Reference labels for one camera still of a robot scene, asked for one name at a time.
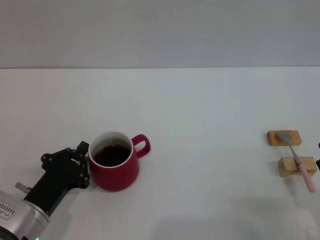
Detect plain wooden block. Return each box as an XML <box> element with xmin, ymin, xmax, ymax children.
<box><xmin>278</xmin><ymin>156</ymin><xmax>318</xmax><ymax>178</ymax></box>

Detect dark coffee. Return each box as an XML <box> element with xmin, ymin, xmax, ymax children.
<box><xmin>93</xmin><ymin>144</ymin><xmax>133</xmax><ymax>167</ymax></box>

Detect pink handled metal spoon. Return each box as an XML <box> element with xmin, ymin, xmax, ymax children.
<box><xmin>275</xmin><ymin>130</ymin><xmax>318</xmax><ymax>193</ymax></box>

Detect wooden block with orange stain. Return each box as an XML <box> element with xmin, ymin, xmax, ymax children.
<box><xmin>266</xmin><ymin>130</ymin><xmax>302</xmax><ymax>147</ymax></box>

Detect red ceramic mug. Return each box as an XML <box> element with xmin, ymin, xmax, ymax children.
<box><xmin>87</xmin><ymin>130</ymin><xmax>152</xmax><ymax>193</ymax></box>

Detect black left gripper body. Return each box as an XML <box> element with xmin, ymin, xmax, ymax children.
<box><xmin>23</xmin><ymin>158</ymin><xmax>85</xmax><ymax>218</ymax></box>

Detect metal wrist cable plug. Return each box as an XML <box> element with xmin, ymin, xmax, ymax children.
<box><xmin>15</xmin><ymin>182</ymin><xmax>32</xmax><ymax>194</ymax></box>

